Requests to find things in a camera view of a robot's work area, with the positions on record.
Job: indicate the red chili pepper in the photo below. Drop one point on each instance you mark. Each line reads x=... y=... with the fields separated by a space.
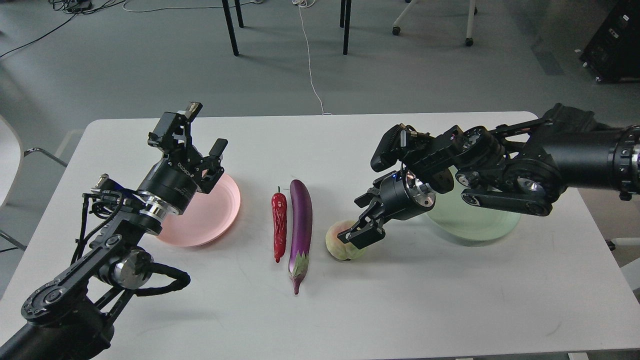
x=279 y=211

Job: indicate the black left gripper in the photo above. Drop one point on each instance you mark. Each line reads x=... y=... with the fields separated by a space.
x=176 y=181

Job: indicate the yellow-pink peach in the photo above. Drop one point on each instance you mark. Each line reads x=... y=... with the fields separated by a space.
x=339 y=250

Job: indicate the green plate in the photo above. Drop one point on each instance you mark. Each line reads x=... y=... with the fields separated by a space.
x=464 y=221

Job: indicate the pink plate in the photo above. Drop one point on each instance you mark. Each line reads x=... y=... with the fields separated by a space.
x=206 y=218

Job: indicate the white chair left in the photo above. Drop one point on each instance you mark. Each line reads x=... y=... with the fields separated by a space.
x=11 y=158

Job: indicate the purple eggplant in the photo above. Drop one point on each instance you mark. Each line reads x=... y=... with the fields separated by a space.
x=302 y=233

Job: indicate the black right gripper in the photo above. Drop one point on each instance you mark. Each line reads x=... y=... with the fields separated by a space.
x=398 y=195

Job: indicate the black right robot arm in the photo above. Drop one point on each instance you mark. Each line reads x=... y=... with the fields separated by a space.
x=521 y=168

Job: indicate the black equipment case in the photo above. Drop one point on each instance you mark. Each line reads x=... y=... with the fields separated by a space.
x=613 y=53

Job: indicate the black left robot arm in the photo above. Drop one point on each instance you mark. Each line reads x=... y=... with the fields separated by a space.
x=72 y=316

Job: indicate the white rolling chair base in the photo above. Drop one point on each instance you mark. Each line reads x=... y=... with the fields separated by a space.
x=396 y=28

